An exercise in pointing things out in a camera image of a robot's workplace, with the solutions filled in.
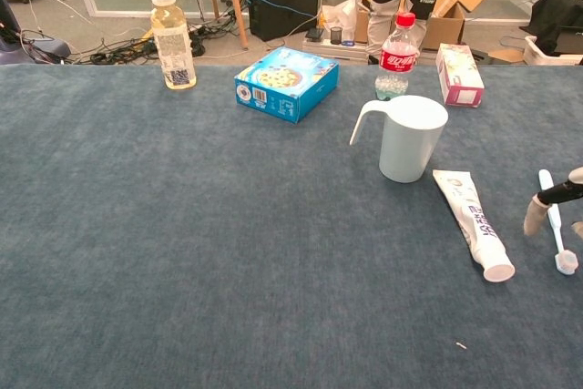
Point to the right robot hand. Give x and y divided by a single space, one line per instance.
535 213

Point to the light blue toothbrush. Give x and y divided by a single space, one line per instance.
558 236

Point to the white pink toothpaste tube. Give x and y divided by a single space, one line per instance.
473 225

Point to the red cap soda bottle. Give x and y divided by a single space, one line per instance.
398 61

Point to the yellow drink bottle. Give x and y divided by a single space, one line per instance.
173 43

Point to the small white scrap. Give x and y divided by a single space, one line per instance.
461 345

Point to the white storage bin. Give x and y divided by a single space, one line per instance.
546 57

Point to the pink floral box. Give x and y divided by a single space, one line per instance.
457 74

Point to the open cardboard box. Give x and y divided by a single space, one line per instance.
448 29

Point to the silver metal profile stack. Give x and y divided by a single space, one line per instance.
337 49

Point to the black mesh pen holder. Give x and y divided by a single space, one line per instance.
336 36

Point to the white plastic bag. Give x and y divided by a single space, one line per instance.
339 15

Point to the flat black device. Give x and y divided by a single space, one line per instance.
315 34

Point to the blue cookie box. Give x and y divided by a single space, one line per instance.
282 84

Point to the black computer tower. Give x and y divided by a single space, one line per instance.
282 2

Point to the blue table mat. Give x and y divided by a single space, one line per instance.
205 234

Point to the dark blue machine base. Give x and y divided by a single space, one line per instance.
45 49

